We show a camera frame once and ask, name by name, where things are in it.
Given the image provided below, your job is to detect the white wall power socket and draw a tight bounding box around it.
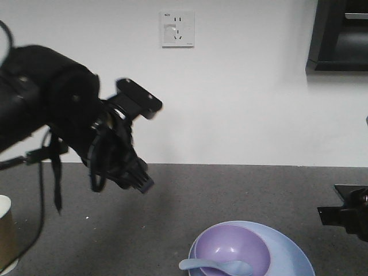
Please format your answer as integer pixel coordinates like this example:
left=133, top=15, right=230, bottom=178
left=159, top=10, right=195, bottom=48

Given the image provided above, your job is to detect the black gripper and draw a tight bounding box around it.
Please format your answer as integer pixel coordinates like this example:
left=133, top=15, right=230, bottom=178
left=87, top=112, right=154, bottom=193

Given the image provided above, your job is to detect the black cable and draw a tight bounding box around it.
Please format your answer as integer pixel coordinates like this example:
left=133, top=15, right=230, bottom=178
left=0, top=20, right=48, bottom=270

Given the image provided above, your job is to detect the brown paper cup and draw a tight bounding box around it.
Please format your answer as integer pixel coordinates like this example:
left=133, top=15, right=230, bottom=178
left=1, top=195, right=19, bottom=275

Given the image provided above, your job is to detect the light blue plate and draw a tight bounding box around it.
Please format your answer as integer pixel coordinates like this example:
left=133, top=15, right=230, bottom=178
left=188, top=220, right=315, bottom=275

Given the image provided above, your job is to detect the light blue spoon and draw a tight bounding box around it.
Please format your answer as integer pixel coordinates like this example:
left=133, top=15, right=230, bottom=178
left=178, top=258, right=254, bottom=275

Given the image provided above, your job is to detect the purple bowl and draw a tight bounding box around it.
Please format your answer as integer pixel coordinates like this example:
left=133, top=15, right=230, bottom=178
left=192, top=224, right=271, bottom=275

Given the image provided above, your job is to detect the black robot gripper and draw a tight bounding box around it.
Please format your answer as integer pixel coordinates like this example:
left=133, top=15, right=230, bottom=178
left=317, top=198, right=367, bottom=242

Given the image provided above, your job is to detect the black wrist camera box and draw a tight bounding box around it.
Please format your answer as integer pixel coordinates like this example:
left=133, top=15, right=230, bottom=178
left=103, top=78, right=163, bottom=121

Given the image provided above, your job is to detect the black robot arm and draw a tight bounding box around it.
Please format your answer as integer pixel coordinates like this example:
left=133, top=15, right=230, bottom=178
left=1, top=45, right=162, bottom=193

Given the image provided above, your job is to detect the black strap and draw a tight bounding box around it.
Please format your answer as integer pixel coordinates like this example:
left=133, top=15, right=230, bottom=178
left=48, top=129, right=63, bottom=215

